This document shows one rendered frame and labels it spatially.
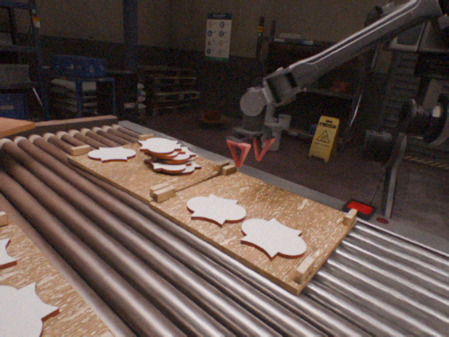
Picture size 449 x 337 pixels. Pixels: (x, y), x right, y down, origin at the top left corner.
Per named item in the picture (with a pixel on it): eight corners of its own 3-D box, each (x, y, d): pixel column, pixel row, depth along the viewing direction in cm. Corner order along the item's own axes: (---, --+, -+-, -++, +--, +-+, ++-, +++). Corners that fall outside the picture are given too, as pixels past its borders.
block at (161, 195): (171, 194, 79) (171, 184, 78) (176, 196, 78) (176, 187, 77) (152, 201, 74) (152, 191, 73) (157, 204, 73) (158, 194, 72)
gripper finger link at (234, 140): (258, 167, 81) (263, 134, 78) (242, 172, 76) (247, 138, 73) (239, 160, 85) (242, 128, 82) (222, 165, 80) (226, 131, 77)
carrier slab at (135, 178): (152, 142, 123) (152, 138, 123) (231, 172, 102) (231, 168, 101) (67, 160, 96) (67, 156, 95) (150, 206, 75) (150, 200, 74)
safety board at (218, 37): (204, 59, 631) (207, 12, 598) (228, 63, 602) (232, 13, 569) (203, 59, 629) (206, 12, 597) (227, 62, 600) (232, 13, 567)
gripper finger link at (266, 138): (271, 162, 87) (276, 131, 83) (258, 167, 81) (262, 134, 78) (252, 155, 90) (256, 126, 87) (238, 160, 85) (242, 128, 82)
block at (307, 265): (305, 265, 57) (308, 253, 56) (314, 269, 56) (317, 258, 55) (290, 281, 53) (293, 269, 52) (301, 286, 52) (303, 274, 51)
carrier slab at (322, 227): (234, 174, 100) (234, 170, 100) (355, 222, 78) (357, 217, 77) (148, 208, 74) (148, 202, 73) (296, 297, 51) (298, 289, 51)
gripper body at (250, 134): (272, 136, 82) (276, 109, 80) (250, 141, 75) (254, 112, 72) (253, 130, 86) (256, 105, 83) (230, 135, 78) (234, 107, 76)
